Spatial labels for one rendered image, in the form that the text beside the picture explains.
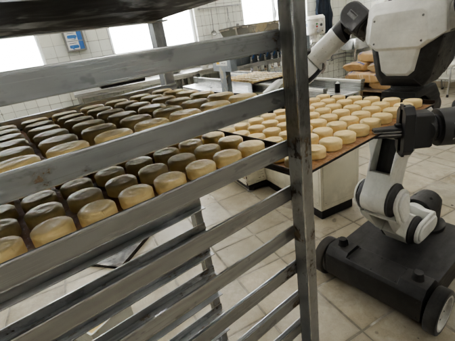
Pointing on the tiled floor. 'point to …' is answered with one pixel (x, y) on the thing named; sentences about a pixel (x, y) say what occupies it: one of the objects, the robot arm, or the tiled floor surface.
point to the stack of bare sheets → (120, 256)
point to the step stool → (447, 78)
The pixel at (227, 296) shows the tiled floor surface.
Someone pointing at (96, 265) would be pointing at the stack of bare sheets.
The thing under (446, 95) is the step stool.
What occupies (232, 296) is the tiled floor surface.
